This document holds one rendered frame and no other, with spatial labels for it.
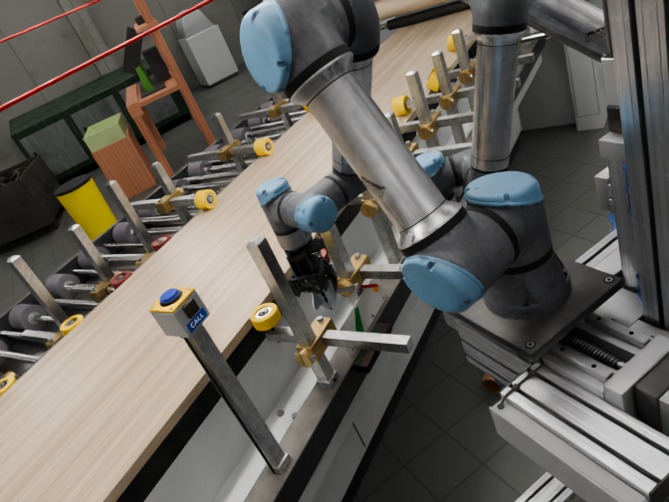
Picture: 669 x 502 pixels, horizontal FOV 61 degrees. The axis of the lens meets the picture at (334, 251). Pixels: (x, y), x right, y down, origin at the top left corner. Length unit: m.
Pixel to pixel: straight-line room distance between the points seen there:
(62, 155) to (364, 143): 7.60
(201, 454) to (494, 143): 1.00
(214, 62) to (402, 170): 9.36
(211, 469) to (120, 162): 5.05
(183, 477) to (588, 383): 0.95
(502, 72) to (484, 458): 1.41
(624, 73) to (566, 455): 0.54
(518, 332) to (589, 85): 3.01
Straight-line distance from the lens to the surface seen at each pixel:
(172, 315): 1.09
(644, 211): 0.97
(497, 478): 2.09
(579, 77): 3.88
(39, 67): 10.49
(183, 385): 1.47
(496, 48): 1.11
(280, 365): 1.69
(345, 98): 0.83
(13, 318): 2.66
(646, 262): 1.03
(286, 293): 1.35
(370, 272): 1.59
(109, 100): 8.31
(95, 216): 5.45
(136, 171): 6.35
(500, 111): 1.14
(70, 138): 8.29
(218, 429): 1.55
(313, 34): 0.84
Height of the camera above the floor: 1.71
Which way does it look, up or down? 29 degrees down
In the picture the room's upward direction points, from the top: 24 degrees counter-clockwise
